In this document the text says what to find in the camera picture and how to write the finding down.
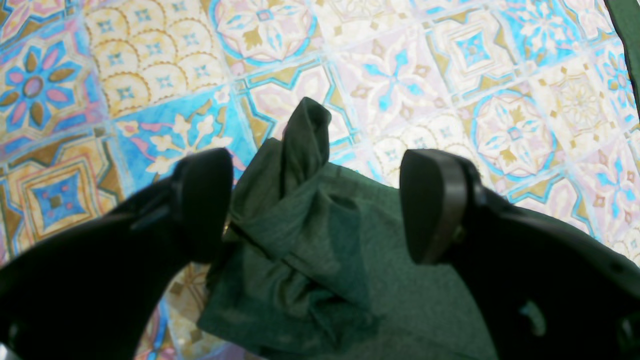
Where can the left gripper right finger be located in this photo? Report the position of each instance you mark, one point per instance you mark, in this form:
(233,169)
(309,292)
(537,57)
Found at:
(546,290)

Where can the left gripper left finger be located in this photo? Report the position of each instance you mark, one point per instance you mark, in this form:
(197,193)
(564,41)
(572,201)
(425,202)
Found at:
(89,292)

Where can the dark green long-sleeve shirt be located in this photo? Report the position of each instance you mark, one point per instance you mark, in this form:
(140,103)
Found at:
(535,93)

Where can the colourful patterned tablecloth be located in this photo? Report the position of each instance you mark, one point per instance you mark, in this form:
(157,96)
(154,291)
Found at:
(102,98)

